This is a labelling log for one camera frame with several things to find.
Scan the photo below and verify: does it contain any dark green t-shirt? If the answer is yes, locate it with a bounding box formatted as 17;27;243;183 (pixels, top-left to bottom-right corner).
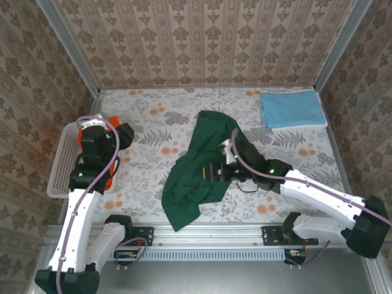
161;110;249;233

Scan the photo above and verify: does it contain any orange t-shirt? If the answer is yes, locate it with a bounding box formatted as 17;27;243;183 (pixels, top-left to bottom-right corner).
76;115;121;190

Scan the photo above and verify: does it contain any white perforated plastic basket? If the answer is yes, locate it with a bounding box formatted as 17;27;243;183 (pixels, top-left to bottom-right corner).
46;121;119;200

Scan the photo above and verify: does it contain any floral tablecloth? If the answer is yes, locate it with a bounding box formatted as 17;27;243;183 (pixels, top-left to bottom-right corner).
70;86;358;224

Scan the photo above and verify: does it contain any folded light blue t-shirt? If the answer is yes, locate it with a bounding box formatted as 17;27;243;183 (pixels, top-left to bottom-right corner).
259;89;326;129

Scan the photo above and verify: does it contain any black controller board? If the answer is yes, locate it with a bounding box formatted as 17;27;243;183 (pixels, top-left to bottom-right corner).
113;249;141;266
283;248;307;266

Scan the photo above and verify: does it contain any grey metal panel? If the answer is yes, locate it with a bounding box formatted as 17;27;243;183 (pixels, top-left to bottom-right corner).
29;246;392;294

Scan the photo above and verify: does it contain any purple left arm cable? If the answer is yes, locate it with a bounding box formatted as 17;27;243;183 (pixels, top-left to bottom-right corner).
56;115;148;294

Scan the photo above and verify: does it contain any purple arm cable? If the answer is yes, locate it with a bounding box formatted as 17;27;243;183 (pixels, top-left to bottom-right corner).
56;115;148;294
230;127;392;266

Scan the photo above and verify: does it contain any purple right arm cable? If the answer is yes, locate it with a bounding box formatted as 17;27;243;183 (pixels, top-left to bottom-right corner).
230;127;392;266

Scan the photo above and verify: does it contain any thin black right gripper wire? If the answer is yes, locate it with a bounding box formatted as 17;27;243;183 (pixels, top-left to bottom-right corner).
235;179;262;194

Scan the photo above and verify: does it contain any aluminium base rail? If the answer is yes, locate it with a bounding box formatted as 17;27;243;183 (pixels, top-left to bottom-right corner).
45;224;349;248

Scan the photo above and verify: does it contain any slotted grey cable duct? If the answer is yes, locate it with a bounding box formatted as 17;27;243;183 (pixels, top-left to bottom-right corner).
113;248;287;262

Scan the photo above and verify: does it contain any aluminium frame post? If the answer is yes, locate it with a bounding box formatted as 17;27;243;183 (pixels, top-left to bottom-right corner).
314;0;373;92
36;0;101;98

